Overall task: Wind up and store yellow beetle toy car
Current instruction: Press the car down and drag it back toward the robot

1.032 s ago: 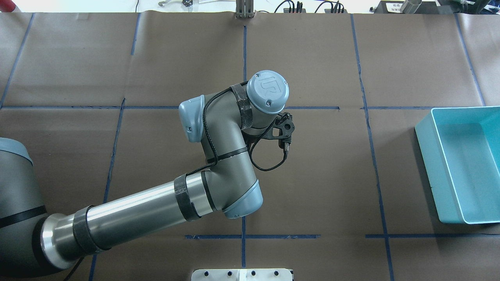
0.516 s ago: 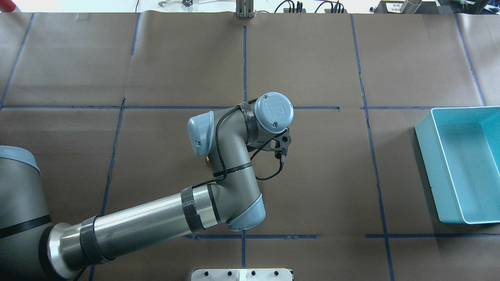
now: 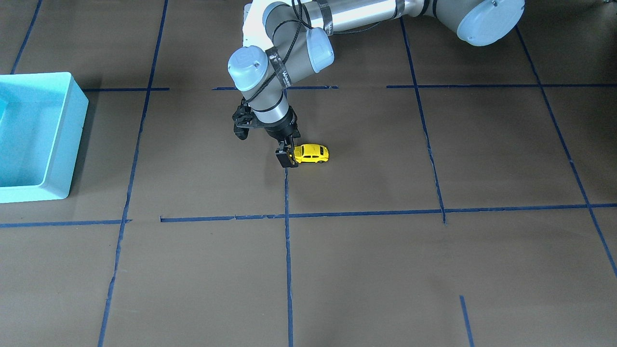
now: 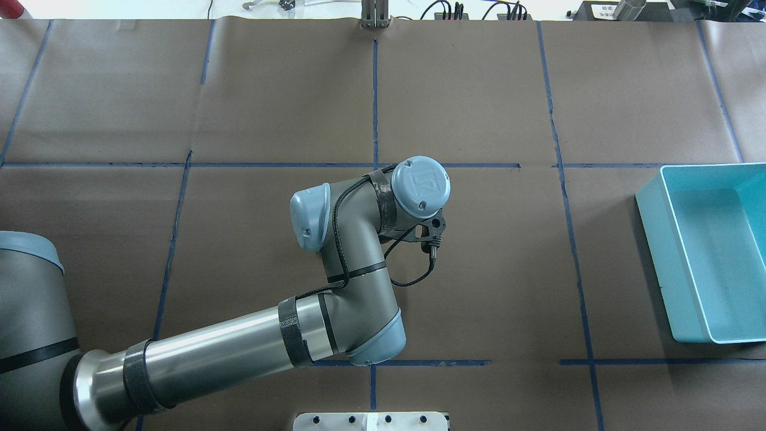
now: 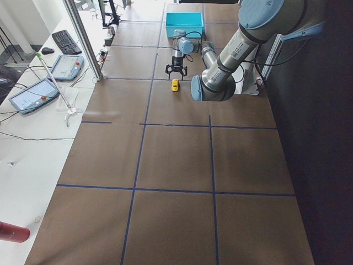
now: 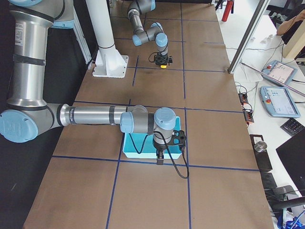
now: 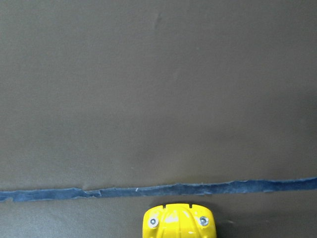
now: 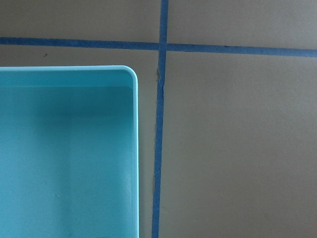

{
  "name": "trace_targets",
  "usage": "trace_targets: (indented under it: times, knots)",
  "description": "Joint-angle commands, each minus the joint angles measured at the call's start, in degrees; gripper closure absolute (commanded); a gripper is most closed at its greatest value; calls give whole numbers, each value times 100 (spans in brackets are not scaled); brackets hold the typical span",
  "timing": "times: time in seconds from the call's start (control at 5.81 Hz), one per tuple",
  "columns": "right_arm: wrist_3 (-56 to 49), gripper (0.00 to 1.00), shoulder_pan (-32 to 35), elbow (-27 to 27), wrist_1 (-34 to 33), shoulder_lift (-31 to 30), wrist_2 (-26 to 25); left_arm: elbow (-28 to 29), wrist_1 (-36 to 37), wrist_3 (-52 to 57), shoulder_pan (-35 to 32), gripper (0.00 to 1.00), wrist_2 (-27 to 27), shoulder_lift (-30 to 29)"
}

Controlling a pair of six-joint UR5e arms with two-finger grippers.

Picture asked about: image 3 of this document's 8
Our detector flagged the yellow beetle toy car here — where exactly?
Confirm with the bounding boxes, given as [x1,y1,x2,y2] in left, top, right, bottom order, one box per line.
[295,144,330,164]

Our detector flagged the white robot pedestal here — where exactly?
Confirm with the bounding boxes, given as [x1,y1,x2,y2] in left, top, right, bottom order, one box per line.
[242,0,273,51]

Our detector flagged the turquoise plastic bin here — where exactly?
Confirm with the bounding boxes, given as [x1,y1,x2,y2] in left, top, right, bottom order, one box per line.
[0,72,89,203]

